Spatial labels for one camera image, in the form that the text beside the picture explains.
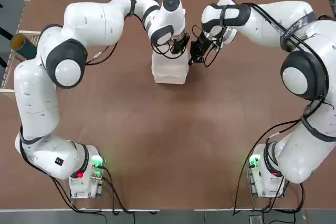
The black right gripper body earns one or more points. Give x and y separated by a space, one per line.
206 41

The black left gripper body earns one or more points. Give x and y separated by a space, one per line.
181 44

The white preservation box with lid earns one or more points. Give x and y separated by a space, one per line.
168 69

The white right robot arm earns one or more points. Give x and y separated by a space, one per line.
265 32

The dark green cylinder cup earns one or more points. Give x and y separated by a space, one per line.
23 47

